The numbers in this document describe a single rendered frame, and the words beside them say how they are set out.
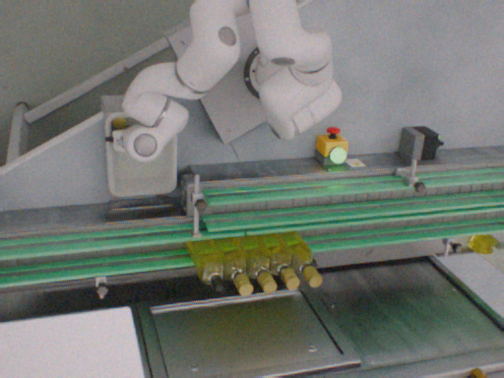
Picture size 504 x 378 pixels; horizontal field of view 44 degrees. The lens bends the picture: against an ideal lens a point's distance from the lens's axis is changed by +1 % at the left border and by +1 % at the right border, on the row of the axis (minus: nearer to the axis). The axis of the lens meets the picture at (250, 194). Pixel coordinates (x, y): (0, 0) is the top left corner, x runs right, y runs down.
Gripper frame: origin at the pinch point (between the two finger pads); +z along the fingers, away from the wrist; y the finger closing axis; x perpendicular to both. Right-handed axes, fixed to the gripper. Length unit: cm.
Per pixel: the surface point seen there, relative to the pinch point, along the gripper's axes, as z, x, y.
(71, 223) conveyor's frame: -0.2, -21.1, -16.3
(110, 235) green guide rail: -4.1, -24.3, -7.1
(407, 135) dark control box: 3, -5, 81
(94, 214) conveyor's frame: 4.1, -20.0, -10.4
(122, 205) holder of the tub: 7.0, -18.9, -2.8
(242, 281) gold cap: -26.4, -33.0, 20.6
